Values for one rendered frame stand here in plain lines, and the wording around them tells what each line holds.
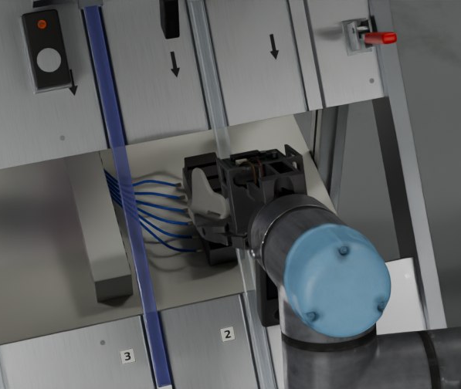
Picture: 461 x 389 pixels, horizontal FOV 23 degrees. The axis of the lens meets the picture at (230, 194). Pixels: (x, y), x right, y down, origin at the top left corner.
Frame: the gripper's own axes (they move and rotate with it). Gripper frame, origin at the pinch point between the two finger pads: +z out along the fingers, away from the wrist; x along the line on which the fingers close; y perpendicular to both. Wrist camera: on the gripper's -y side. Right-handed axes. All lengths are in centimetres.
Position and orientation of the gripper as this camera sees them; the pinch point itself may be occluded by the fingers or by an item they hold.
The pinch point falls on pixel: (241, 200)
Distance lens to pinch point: 115.9
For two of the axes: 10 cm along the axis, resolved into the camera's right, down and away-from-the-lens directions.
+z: -2.2, -2.4, 9.5
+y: -1.4, -9.5, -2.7
